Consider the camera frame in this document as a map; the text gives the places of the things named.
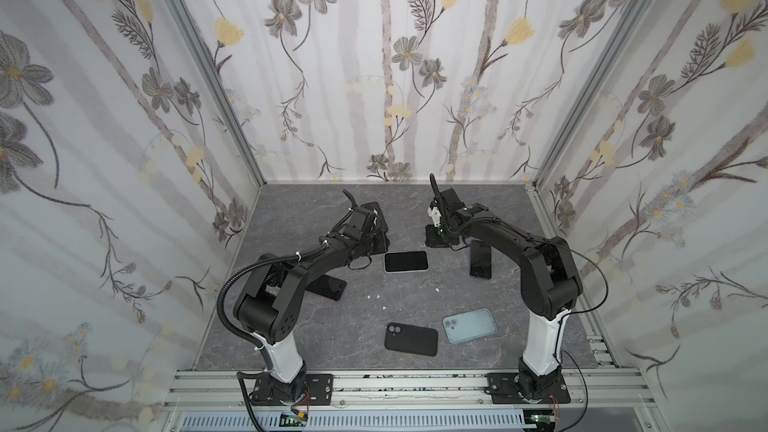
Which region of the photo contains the black phone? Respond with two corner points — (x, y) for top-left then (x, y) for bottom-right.
(384, 251), (429, 273)
(306, 275), (347, 301)
(469, 240), (492, 280)

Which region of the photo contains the pale blue phone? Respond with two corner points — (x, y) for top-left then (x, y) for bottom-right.
(442, 308), (498, 344)

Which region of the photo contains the black phone case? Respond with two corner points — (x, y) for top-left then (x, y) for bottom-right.
(384, 322), (438, 357)
(362, 202), (388, 232)

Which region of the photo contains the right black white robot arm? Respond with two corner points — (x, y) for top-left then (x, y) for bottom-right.
(426, 177), (583, 403)

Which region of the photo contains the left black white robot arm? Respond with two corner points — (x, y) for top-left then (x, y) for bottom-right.
(215, 202), (389, 403)

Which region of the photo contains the black phone case front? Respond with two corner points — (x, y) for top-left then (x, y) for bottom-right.
(384, 322), (438, 357)

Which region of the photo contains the small green circuit board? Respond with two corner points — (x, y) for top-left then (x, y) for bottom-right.
(278, 410), (309, 428)

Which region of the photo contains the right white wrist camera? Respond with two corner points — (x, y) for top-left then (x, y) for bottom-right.
(428, 206), (442, 227)

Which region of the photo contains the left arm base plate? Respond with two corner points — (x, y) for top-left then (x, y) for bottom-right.
(246, 373), (334, 407)

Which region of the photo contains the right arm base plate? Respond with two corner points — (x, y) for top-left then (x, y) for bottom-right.
(485, 370), (571, 405)

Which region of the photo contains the right black cable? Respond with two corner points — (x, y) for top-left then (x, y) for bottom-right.
(428, 173), (610, 432)

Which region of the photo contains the left black corrugated cable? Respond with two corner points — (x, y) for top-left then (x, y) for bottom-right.
(215, 188), (361, 432)

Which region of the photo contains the aluminium front rail frame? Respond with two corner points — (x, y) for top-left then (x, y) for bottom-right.
(162, 368), (669, 431)

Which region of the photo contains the white slotted cable duct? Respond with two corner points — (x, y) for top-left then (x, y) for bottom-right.
(179, 410), (538, 432)

